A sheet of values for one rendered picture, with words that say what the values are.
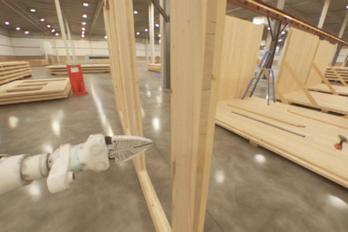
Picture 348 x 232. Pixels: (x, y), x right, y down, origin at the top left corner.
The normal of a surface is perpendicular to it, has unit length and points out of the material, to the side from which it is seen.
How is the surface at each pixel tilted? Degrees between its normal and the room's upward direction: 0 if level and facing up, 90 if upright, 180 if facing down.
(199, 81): 88
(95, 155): 87
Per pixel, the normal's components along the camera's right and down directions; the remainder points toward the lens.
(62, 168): 0.05, -0.90
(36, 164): 0.31, -0.47
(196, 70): 0.43, 0.30
